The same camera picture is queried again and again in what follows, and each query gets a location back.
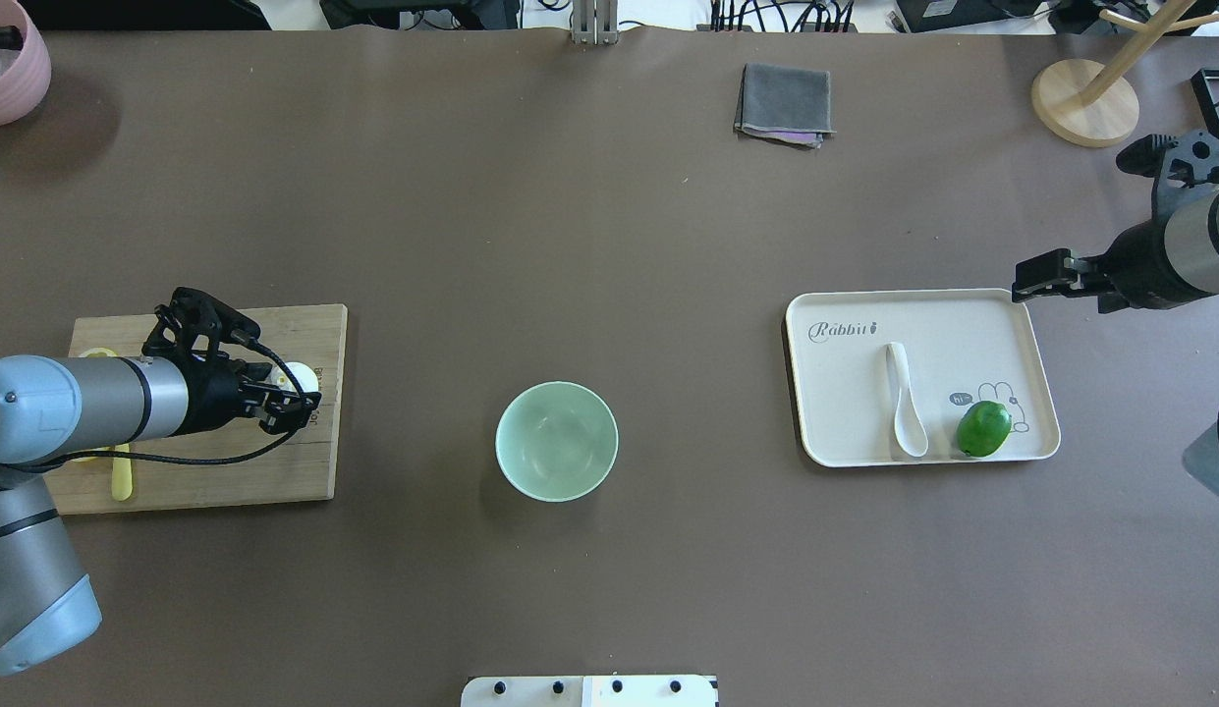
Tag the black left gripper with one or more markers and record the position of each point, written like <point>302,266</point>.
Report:
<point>212,393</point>

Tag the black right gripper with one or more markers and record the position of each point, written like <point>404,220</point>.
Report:
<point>1139,262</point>

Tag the white steamed bun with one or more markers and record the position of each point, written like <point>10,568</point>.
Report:
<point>300,388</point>

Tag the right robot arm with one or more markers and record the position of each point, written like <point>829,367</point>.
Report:
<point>1190,250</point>

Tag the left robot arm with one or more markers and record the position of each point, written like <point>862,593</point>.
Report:
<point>59,410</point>

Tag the white ceramic spoon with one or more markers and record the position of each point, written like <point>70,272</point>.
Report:
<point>910,434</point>

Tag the light green bowl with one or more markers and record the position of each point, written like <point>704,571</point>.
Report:
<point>557,441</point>

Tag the pink bowl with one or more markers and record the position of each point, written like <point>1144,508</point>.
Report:
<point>25,82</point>

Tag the wooden cutting board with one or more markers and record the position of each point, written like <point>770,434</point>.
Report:
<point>303,469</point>

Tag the cream rabbit tray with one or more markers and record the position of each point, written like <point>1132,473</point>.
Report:
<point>962,346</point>

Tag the yellow plastic knife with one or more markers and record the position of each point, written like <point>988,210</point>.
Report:
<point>122,478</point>

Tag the green lime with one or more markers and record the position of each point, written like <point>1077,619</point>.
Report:
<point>983,429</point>

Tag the wooden cup tree stand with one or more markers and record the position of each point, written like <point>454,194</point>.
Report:
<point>1090,104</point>

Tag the mirror tray with glass rack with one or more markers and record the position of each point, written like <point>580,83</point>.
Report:
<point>1204,84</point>

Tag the folded grey cloth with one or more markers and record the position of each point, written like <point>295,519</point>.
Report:
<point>787,104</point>

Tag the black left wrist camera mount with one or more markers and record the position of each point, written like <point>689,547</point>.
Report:
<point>194,323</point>

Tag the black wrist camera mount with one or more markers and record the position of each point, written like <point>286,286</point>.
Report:
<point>194,323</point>
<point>1192,159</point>

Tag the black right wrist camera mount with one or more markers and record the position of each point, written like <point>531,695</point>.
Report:
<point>1192,159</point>

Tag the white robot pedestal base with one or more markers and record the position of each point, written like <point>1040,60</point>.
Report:
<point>642,689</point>

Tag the aluminium frame post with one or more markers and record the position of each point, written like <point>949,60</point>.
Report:
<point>595,22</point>

